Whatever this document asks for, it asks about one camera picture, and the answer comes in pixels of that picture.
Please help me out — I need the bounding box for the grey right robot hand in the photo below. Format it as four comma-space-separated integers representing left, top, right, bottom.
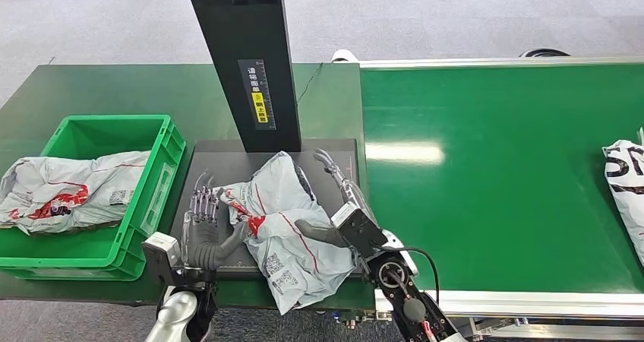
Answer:
294, 148, 377, 249

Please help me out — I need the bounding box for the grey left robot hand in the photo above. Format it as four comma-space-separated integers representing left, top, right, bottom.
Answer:
181, 170, 250, 271

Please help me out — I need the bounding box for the grey parcel bag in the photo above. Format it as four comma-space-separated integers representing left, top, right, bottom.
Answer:
601, 128, 644, 266
0, 150, 151, 236
217, 150, 357, 315

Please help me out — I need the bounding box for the green conveyor belt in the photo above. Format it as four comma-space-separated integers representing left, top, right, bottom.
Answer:
360, 63, 644, 294

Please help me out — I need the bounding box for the black scanner platform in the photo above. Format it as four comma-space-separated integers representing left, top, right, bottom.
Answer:
168, 138, 367, 282

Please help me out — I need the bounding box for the green plastic crate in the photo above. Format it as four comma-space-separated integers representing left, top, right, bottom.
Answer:
0, 114, 187, 282

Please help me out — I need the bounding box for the black and yellow column label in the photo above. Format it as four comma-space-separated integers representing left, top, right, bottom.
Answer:
237, 59, 277, 131

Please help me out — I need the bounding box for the black scanner column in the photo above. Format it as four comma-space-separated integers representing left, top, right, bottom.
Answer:
182, 0, 302, 154

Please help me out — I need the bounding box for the black curved object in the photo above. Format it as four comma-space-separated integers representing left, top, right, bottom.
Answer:
519, 48, 572, 59

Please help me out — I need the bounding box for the grey parcel bag, black lettering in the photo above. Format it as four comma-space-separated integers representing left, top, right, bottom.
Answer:
601, 128, 644, 266

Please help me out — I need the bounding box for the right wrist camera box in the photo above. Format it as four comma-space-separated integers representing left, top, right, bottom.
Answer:
330, 202, 390, 258

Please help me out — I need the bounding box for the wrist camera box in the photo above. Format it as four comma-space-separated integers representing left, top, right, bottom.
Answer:
141, 232, 182, 287
330, 202, 390, 258

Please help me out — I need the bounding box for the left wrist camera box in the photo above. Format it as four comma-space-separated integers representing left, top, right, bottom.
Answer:
141, 232, 182, 287

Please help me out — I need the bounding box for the metal bracket with bolts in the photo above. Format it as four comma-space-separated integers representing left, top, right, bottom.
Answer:
332, 309, 393, 330

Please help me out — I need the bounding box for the thin black table cable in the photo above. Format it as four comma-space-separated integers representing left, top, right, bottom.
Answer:
296, 62, 324, 104

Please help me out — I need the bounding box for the aluminium conveyor frame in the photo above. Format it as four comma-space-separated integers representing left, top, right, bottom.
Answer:
358, 55, 644, 342

